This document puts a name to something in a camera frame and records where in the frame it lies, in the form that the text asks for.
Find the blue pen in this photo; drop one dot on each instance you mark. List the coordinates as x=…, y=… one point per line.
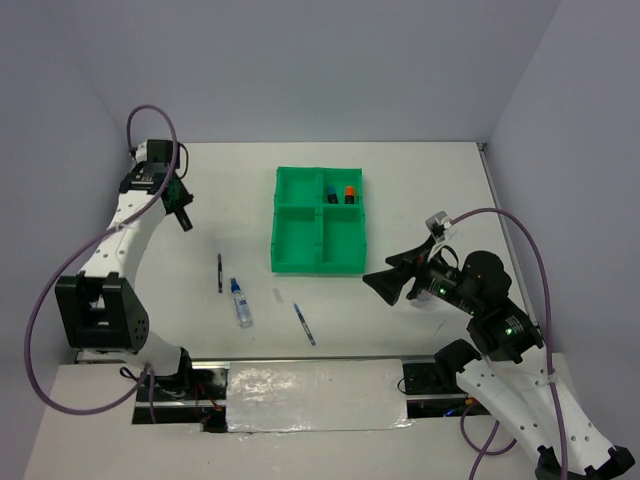
x=304, y=324

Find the orange-capped black highlighter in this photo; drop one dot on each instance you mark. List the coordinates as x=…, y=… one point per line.
x=349, y=195

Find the silver tape panel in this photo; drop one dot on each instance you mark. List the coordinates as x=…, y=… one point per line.
x=315, y=396

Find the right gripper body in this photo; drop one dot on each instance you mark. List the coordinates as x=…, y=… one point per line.
x=443, y=283

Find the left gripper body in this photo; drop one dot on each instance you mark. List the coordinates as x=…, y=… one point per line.
x=185, y=195

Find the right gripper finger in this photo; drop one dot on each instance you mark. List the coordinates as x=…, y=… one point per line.
x=411, y=255
x=388, y=284

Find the clear spray bottle blue cap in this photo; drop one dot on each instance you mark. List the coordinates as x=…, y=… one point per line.
x=241, y=306

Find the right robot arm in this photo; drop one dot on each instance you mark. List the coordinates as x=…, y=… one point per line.
x=504, y=364

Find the green four-compartment tray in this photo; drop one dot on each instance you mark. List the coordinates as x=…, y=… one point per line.
x=311, y=236

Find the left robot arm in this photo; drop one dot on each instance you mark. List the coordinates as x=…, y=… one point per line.
x=99, y=307

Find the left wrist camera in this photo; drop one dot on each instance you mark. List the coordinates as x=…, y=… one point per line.
x=153, y=150

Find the clear pen cap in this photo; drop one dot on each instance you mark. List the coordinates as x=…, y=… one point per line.
x=277, y=295

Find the purple pen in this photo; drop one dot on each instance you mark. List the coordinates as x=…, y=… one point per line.
x=220, y=282

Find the blue-capped black highlighter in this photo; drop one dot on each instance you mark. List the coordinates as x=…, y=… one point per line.
x=332, y=197

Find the table right edge rail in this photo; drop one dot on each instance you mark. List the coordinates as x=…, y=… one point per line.
x=497, y=204

